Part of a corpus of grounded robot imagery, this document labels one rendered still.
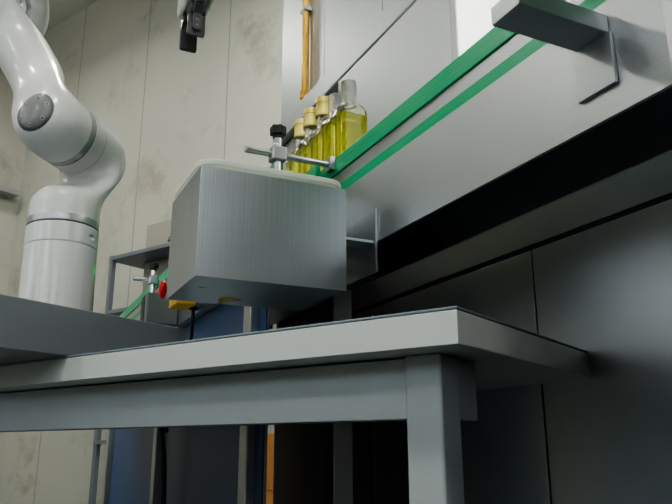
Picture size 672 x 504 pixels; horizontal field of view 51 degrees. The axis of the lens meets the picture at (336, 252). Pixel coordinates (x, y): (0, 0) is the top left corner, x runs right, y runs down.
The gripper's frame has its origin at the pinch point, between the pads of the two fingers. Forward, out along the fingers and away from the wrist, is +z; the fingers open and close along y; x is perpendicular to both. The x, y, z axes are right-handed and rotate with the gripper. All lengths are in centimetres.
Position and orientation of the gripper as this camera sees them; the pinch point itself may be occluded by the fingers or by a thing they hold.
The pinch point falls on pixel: (192, 34)
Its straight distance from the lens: 138.5
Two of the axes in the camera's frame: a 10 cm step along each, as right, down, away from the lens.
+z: 0.0, 9.6, -2.7
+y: -4.3, 2.4, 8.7
